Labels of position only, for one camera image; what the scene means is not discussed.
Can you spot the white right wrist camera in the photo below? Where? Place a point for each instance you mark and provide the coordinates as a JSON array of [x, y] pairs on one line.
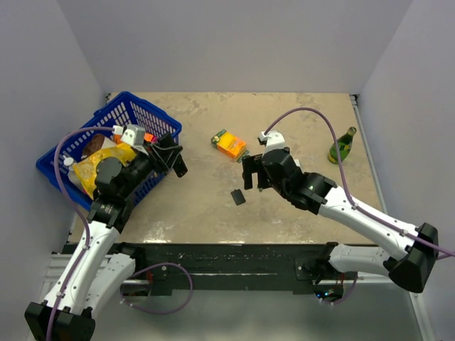
[[271, 141]]

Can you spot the brown white package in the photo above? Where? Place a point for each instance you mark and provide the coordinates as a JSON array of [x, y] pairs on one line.
[[98, 142]]

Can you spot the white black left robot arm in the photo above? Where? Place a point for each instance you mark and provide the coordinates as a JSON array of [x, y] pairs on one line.
[[69, 309]]

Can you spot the orange yellow battery pack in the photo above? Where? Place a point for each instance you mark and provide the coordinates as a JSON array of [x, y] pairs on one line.
[[230, 145]]

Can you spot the black battery cover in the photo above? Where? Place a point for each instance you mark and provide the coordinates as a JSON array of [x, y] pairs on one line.
[[238, 197]]

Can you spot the white plastic bottle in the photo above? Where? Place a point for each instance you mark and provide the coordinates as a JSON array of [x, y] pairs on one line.
[[70, 162]]

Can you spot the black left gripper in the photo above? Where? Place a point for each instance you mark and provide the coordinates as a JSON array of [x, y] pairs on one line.
[[163, 155]]

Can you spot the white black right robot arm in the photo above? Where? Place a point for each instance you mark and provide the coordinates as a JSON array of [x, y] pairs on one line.
[[403, 252]]

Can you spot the blue plastic basket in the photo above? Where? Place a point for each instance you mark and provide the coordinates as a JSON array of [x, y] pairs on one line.
[[125, 108]]

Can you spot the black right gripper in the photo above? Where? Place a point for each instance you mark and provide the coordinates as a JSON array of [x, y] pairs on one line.
[[252, 165]]

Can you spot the yellow chips bag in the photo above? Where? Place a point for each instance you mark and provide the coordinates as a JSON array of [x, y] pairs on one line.
[[86, 169]]

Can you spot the aluminium frame rail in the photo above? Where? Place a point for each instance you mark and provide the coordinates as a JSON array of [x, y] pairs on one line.
[[59, 261]]

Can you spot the orange carton box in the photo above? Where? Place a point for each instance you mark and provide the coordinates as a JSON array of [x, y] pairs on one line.
[[147, 137]]

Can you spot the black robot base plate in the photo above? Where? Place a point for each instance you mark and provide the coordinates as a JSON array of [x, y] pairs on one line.
[[299, 268]]

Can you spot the green glass bottle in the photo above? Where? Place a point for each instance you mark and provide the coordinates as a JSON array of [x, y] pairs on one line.
[[338, 153]]

